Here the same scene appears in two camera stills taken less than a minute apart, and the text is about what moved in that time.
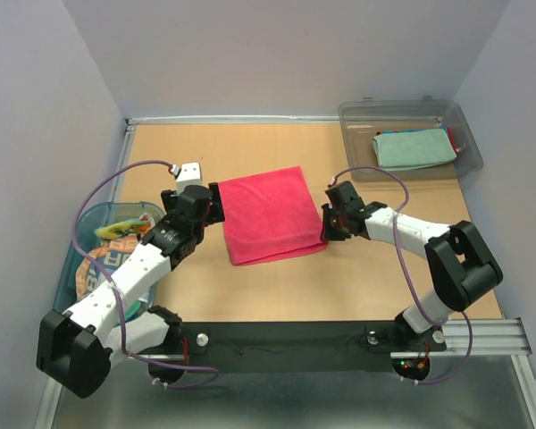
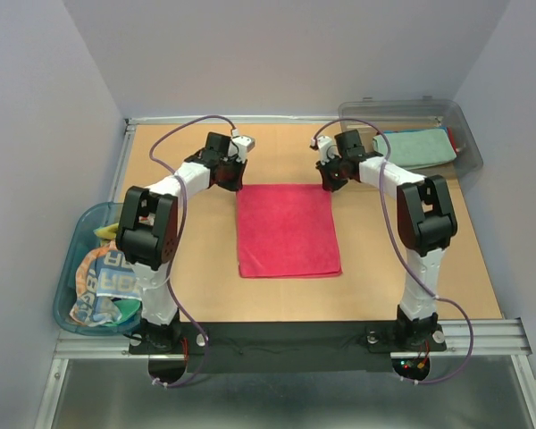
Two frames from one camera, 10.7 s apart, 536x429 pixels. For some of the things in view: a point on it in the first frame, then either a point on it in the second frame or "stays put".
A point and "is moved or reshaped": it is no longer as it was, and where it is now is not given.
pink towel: (270, 214) is moved or reshaped
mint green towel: (410, 149) stays put
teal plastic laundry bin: (85, 239) stays put
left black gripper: (217, 215) → (236, 183)
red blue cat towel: (448, 130) stays put
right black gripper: (328, 232) → (330, 182)
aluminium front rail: (498, 336) stays put
